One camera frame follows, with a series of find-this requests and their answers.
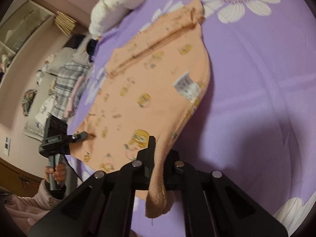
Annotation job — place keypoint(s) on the dark navy cloth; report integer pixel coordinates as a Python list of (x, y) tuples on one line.
[(90, 48)]

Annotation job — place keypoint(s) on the plaid grey shirt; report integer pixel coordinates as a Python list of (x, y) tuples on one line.
[(67, 77)]

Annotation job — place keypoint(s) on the wooden shelf cabinet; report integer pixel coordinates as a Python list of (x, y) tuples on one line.
[(19, 33)]

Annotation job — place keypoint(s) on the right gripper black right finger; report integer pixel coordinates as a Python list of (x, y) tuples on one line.
[(183, 177)]

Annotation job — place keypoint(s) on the pink fleece sleeve forearm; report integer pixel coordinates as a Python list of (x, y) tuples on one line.
[(27, 211)]

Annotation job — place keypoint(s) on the stack of yellow books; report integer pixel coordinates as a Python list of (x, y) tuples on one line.
[(65, 23)]

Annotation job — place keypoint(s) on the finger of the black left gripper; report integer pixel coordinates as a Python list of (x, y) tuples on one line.
[(80, 136)]

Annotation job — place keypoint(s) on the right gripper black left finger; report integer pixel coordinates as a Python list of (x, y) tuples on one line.
[(131, 177)]

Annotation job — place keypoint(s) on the purple floral bed sheet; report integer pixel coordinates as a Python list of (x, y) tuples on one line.
[(256, 123)]

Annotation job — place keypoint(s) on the white plush toy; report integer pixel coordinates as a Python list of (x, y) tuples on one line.
[(108, 13)]

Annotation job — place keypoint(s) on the person's left hand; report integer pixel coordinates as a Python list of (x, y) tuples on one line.
[(58, 173)]

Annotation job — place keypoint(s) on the orange cartoon print garment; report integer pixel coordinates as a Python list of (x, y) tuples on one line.
[(152, 86)]

